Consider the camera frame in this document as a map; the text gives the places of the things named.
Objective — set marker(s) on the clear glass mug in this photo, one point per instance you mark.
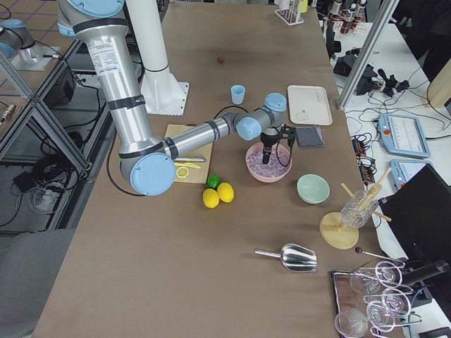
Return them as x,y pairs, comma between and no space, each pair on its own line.
353,214

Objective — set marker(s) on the lemon half slice right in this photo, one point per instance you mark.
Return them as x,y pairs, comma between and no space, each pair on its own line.
182,172

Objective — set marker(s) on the cream rabbit tray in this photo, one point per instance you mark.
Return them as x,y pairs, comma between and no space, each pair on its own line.
308,105

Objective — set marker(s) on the metal ice scoop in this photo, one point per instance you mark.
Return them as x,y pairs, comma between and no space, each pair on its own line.
294,257

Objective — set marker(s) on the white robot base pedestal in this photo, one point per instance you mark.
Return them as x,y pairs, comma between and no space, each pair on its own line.
163,94

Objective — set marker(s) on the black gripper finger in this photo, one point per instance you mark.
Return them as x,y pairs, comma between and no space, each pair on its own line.
266,155

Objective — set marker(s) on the black laptop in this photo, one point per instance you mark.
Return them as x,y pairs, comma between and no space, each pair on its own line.
420,213

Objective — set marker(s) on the yellow plastic knife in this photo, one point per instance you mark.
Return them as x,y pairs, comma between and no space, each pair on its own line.
188,165

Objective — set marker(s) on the aluminium frame post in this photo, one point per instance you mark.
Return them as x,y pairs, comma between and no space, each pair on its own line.
384,14

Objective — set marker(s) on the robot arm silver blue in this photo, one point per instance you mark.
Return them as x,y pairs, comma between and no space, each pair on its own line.
125,43

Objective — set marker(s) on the yellow lemon right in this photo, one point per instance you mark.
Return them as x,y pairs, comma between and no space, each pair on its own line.
225,192

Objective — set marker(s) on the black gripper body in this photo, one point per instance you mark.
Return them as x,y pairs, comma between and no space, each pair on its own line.
268,139

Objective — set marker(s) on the blue teach pendant near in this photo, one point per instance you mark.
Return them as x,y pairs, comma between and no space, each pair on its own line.
403,170

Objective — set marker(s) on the wine glass rack tray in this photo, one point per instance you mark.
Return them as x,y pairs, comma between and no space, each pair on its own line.
372,301

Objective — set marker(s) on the white wire cup rack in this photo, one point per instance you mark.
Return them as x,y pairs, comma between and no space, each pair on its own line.
290,11

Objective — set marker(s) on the yellow lemon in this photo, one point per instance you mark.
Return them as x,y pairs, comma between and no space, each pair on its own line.
225,192
210,198

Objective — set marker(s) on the wooden cup tree stand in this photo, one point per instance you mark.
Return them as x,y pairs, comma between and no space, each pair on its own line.
340,235

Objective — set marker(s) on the green lime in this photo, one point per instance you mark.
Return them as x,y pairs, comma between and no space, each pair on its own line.
213,181

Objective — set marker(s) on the pink bowl of ice cubes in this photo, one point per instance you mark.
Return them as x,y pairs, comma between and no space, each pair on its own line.
278,167

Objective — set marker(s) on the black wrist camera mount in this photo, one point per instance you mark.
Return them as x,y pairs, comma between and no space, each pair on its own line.
289,133

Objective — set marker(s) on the blue teach pendant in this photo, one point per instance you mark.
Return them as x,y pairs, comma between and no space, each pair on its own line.
403,135
403,170

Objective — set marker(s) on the wooden cutting board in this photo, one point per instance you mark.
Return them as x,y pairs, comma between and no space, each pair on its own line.
196,175

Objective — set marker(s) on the yellow lemon left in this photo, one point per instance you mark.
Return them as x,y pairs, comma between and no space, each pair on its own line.
210,198

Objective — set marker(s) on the green empty bowl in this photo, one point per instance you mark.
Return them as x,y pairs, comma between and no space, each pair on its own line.
312,189

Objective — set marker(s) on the blue teach pendant far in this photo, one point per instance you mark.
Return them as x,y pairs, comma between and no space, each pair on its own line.
403,135

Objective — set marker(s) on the grey folded cloth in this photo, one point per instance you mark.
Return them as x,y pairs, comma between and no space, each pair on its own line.
309,136

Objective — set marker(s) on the light blue plastic cup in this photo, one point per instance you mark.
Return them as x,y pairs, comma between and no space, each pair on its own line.
237,93

